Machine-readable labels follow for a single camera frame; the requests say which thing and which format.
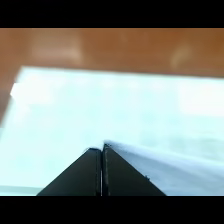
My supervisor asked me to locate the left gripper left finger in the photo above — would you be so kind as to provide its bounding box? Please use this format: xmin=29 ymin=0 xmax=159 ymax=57
xmin=36 ymin=147 xmax=102 ymax=197

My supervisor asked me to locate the light blue shirt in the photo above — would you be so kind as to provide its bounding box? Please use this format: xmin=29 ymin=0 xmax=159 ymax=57
xmin=104 ymin=140 xmax=224 ymax=197

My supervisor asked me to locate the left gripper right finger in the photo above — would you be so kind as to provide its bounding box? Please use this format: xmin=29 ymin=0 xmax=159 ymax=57
xmin=101 ymin=143 xmax=167 ymax=197

